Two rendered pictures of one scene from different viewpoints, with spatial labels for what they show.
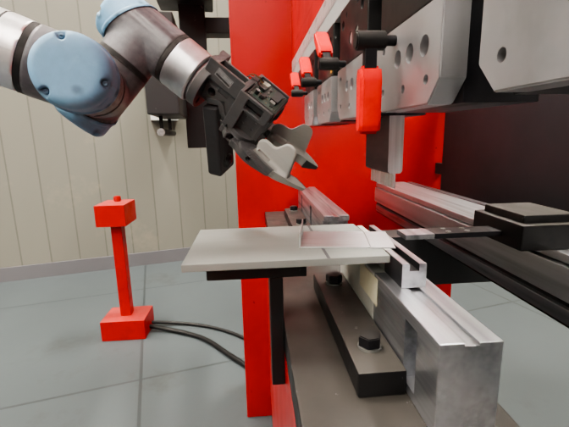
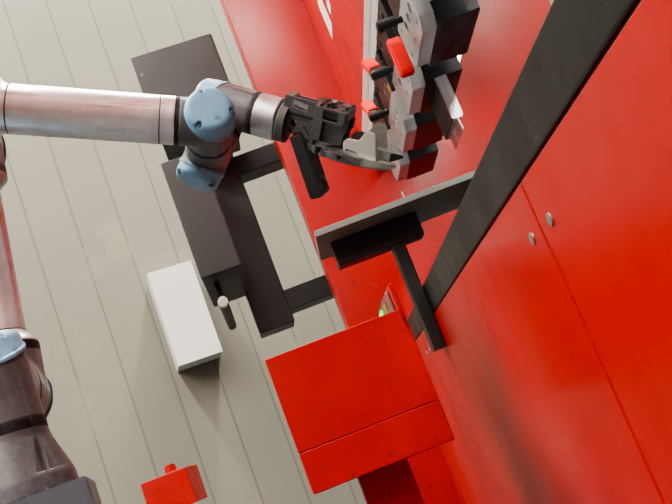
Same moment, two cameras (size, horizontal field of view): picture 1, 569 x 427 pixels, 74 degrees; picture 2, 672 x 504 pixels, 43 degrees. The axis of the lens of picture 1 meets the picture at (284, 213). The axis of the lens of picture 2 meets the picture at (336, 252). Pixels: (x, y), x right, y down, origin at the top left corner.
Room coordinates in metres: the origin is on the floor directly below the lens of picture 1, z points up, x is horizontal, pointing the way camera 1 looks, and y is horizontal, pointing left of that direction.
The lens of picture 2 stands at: (-0.78, 0.08, 0.71)
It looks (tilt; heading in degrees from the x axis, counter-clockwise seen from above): 12 degrees up; 1
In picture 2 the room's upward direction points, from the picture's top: 21 degrees counter-clockwise
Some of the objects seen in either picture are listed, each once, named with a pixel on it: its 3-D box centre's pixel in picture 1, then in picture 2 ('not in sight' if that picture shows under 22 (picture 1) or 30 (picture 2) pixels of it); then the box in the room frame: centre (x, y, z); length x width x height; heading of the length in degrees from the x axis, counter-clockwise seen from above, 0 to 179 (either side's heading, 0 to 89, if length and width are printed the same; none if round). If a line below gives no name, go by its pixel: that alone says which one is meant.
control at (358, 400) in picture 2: not in sight; (351, 391); (0.23, 0.15, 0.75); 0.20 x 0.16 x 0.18; 6
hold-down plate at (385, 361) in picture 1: (348, 318); not in sight; (0.51, -0.09, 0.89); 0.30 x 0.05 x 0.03; 5
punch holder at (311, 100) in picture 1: (325, 91); (403, 133); (0.98, -0.11, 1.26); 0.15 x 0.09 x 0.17; 5
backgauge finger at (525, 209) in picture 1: (483, 225); not in sight; (0.57, -0.31, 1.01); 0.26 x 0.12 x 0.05; 95
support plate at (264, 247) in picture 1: (282, 243); (393, 218); (0.54, 0.00, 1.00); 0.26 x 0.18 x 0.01; 95
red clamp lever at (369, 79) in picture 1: (374, 83); (399, 46); (0.39, -0.09, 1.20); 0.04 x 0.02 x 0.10; 95
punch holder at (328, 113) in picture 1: (345, 79); (408, 97); (0.78, -0.12, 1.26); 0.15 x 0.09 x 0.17; 5
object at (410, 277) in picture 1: (385, 251); not in sight; (0.53, -0.15, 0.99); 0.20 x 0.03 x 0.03; 5
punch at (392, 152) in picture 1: (383, 151); (448, 113); (0.55, -0.14, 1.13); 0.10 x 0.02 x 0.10; 5
